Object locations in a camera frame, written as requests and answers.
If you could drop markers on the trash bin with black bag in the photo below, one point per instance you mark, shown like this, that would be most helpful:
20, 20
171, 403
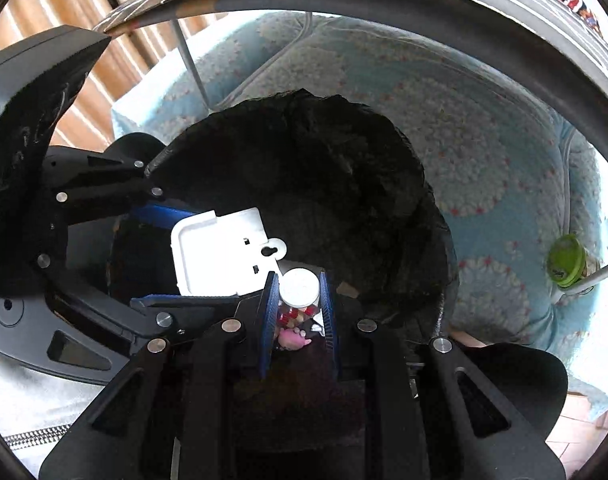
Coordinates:
324, 175

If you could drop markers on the person's grey clothing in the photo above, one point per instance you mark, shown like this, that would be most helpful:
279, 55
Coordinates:
34, 410

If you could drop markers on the white plastic packaging tray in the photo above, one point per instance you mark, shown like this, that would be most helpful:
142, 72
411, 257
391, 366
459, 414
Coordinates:
224, 255

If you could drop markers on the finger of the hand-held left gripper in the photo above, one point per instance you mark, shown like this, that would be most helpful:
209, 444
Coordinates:
151, 302
159, 212

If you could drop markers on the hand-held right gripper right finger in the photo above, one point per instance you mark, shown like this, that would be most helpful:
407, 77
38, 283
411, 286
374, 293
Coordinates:
330, 330

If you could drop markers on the pink toy figure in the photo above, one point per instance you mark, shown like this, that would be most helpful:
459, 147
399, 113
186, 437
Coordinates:
294, 338

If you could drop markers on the clear jar with white lid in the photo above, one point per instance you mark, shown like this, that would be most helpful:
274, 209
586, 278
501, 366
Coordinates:
300, 290

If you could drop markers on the white metal rod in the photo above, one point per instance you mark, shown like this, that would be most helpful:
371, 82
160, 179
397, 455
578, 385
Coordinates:
584, 282
193, 65

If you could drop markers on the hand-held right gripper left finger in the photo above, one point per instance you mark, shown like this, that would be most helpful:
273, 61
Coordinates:
269, 330

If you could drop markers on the green round lid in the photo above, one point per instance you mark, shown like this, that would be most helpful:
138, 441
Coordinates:
566, 260

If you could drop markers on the beige pleated curtain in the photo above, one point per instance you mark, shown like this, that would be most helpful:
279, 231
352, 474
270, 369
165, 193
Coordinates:
44, 0

